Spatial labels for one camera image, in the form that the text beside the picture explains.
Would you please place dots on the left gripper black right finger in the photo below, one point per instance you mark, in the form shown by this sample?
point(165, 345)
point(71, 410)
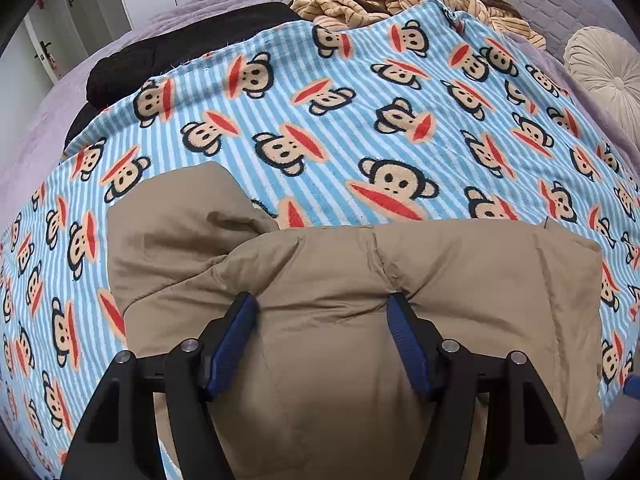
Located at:
point(525, 436)

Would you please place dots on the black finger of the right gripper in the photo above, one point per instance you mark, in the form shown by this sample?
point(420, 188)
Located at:
point(631, 387)

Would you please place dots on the beige puffer jacket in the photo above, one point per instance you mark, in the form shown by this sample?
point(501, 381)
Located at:
point(320, 392)

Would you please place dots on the purple fleece bedspread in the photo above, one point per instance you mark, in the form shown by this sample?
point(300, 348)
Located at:
point(43, 142)

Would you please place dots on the round cream pleated cushion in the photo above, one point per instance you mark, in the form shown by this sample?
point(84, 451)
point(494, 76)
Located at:
point(607, 66)

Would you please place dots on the blue striped monkey blanket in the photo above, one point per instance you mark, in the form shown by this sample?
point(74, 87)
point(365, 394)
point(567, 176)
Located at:
point(429, 115)

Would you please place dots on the black garment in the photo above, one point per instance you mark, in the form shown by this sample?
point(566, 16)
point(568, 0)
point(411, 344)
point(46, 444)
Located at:
point(121, 73)

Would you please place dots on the white wardrobe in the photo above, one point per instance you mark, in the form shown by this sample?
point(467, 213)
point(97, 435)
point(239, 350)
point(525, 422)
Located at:
point(43, 41)

